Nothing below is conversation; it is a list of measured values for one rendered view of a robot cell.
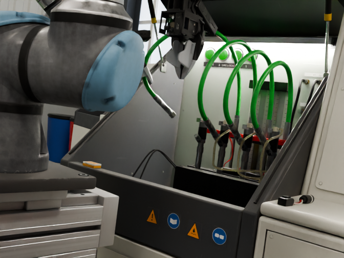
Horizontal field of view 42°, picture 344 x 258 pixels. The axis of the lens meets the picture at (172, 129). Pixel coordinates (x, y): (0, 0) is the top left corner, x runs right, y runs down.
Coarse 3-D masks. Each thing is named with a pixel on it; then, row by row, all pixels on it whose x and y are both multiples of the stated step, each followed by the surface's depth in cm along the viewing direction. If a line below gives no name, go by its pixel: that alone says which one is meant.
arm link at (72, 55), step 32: (64, 0) 61; (96, 0) 60; (64, 32) 59; (96, 32) 59; (128, 32) 61; (32, 64) 61; (64, 64) 60; (96, 64) 58; (128, 64) 62; (64, 96) 62; (96, 96) 60; (128, 96) 65
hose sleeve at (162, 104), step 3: (156, 96) 138; (156, 99) 139; (159, 99) 139; (159, 102) 139; (162, 102) 140; (162, 105) 140; (165, 105) 140; (162, 108) 141; (165, 108) 140; (168, 108) 141; (165, 111) 142; (168, 111) 141; (171, 111) 142; (168, 114) 142
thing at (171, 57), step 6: (174, 42) 107; (180, 42) 109; (174, 48) 107; (180, 48) 108; (168, 54) 106; (174, 54) 108; (168, 60) 106; (174, 60) 108; (174, 66) 108; (180, 66) 108; (180, 72) 108; (180, 78) 108
